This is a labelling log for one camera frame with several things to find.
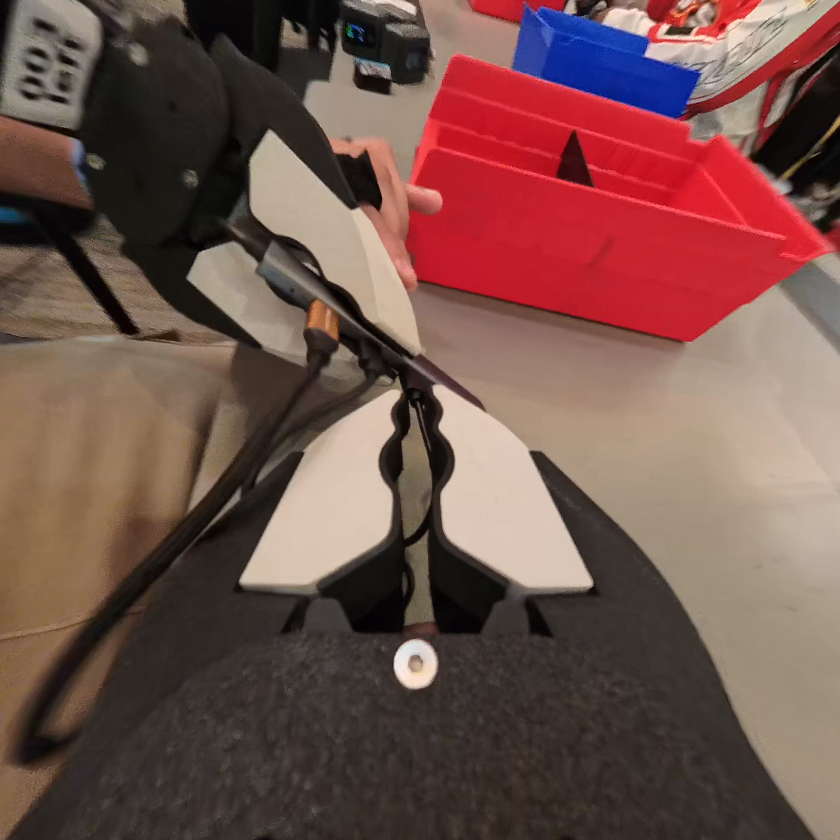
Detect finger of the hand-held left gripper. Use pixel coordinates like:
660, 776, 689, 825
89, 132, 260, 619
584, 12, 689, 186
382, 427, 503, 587
189, 241, 311, 349
248, 130, 422, 357

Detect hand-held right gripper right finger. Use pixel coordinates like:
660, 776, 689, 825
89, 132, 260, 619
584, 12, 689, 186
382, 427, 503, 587
430, 386, 595, 634

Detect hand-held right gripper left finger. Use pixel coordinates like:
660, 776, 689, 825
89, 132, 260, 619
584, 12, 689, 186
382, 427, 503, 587
239, 390, 404, 632

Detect dark grey usb hub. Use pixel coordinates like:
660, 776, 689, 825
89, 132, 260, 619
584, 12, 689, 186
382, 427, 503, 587
256, 243, 487, 411

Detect black cable orange plugs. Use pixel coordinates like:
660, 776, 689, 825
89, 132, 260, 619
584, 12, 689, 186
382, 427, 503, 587
13, 298, 342, 765

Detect blue wristband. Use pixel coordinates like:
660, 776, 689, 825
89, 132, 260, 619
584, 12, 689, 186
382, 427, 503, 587
0, 139, 89, 225

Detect black charger box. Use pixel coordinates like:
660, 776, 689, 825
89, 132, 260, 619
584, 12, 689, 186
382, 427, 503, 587
340, 0, 433, 93

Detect black bin divider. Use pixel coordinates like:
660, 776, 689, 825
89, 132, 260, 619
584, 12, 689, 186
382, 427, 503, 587
556, 130, 595, 188

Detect small red plastic bin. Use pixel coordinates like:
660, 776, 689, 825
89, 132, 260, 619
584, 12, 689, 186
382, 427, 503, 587
469, 0, 568, 24

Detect blue plastic bin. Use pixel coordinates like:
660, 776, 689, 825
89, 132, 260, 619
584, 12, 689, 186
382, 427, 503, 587
512, 5, 702, 119

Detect black jacket yellow stripe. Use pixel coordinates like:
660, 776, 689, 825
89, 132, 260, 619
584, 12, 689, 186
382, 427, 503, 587
755, 39, 840, 191

